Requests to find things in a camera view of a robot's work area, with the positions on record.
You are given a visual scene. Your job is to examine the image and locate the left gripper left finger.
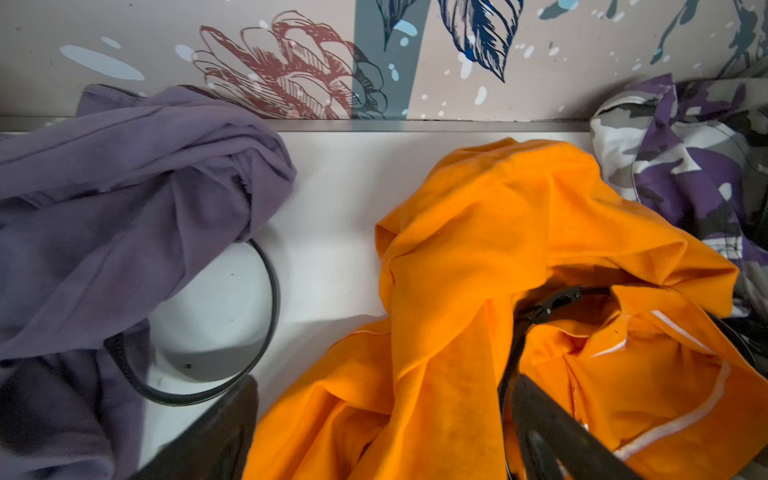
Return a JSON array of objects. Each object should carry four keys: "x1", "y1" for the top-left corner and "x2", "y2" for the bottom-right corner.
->
[{"x1": 132, "y1": 376, "x2": 259, "y2": 480}]

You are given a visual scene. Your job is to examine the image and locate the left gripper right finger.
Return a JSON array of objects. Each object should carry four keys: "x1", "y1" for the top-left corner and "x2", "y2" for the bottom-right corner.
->
[{"x1": 511, "y1": 375, "x2": 640, "y2": 479}]

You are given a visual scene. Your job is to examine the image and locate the black leather belt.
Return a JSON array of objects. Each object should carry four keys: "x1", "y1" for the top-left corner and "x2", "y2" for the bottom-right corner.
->
[{"x1": 104, "y1": 240, "x2": 281, "y2": 407}]

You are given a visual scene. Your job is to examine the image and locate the orange trousers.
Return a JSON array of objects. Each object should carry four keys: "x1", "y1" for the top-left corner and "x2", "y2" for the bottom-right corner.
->
[{"x1": 244, "y1": 139, "x2": 767, "y2": 479}]

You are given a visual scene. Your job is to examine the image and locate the lavender purple trousers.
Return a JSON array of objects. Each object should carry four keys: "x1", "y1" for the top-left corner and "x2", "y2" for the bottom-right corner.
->
[{"x1": 1, "y1": 85, "x2": 297, "y2": 479}]

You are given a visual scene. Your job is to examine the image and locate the purple camouflage trousers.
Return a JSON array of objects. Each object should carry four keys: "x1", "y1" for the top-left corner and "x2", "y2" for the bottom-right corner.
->
[{"x1": 590, "y1": 75, "x2": 767, "y2": 321}]

